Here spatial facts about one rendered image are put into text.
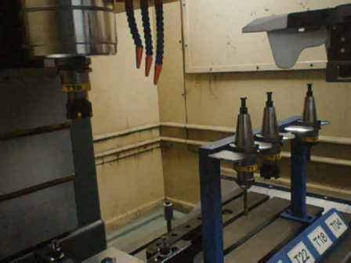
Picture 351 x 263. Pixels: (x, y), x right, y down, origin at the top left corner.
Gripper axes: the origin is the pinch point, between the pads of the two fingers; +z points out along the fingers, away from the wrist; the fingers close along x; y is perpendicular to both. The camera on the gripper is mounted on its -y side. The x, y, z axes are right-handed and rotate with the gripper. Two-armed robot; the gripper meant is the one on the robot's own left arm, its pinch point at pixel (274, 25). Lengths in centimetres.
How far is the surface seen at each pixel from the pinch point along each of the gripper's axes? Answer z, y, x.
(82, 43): 25.3, 0.3, -13.9
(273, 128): 18.6, 20.5, 29.6
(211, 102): 86, 24, 86
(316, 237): 14, 51, 41
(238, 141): 19.5, 21.3, 17.5
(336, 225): 14, 51, 53
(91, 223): 81, 57, 15
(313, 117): 20, 21, 52
